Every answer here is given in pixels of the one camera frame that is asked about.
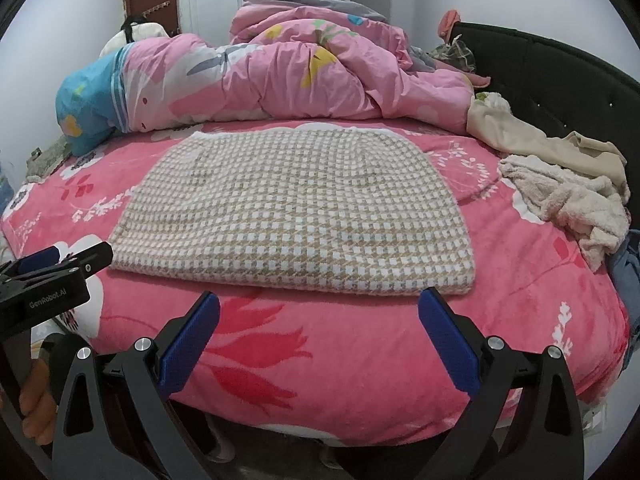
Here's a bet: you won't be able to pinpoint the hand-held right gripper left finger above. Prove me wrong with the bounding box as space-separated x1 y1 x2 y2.
50 290 222 480

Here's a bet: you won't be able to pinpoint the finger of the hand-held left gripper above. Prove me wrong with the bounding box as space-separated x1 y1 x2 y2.
56 241 114 277
0 246 62 282

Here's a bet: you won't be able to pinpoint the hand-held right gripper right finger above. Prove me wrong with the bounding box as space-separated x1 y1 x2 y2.
417 286 586 480

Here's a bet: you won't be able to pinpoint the beige white houndstooth sweater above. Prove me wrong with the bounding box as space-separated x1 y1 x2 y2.
107 127 476 297

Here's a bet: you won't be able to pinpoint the person's left hand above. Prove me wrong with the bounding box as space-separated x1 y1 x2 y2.
19 385 57 443

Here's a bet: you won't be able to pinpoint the grey cloth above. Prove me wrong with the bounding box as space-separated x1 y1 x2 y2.
25 135 73 181

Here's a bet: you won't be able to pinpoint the pink floral fleece blanket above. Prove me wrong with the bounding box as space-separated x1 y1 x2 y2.
0 117 631 448

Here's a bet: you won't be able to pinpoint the blue jeans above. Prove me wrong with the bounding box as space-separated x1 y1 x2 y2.
607 230 640 321

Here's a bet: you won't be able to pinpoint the beige garment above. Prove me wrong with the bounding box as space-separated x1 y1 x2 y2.
466 97 628 196

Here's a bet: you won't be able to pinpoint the white green-print cloth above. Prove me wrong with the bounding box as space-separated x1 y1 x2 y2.
472 91 512 114

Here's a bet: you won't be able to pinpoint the pink floral duvet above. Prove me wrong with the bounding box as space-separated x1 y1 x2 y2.
55 7 491 157

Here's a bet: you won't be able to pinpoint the black padded headboard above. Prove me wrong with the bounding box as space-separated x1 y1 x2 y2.
450 21 640 201

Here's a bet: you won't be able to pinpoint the plaid cloth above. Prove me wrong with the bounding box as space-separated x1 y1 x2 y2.
430 34 476 72

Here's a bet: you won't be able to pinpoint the orange cloth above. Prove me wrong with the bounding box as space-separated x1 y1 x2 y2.
438 9 463 41

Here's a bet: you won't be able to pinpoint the white bag with black strap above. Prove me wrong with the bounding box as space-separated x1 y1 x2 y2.
98 14 170 58

